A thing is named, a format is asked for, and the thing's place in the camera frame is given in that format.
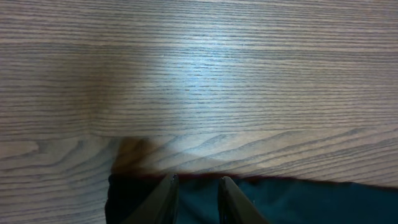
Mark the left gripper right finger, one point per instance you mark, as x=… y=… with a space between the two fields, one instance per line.
x=234 y=207

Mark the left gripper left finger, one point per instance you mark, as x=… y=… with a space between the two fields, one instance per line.
x=160 y=207

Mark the black t-shirt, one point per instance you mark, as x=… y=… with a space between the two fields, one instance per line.
x=278 y=200

